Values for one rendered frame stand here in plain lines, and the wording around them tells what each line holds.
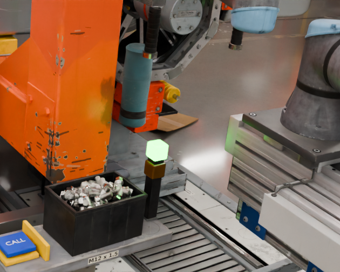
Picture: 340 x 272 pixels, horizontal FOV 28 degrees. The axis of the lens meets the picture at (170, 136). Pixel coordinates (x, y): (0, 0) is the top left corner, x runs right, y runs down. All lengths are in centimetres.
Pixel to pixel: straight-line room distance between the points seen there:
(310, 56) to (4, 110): 89
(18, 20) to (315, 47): 102
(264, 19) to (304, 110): 34
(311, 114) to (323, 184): 14
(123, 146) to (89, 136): 86
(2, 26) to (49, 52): 48
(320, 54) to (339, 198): 28
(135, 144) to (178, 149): 58
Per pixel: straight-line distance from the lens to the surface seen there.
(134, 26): 245
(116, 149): 254
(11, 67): 188
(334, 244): 124
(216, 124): 359
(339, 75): 131
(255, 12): 111
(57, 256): 157
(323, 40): 137
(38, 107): 170
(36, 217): 184
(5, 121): 191
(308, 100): 140
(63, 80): 160
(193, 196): 267
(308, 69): 139
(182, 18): 212
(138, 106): 215
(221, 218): 255
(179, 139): 334
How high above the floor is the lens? 133
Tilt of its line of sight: 23 degrees down
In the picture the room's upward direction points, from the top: 8 degrees clockwise
